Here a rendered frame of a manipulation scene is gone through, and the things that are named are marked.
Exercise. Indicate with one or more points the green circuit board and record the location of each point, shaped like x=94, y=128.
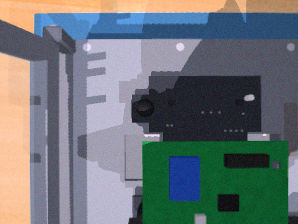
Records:
x=214, y=182

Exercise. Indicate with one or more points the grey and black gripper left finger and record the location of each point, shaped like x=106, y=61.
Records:
x=135, y=221

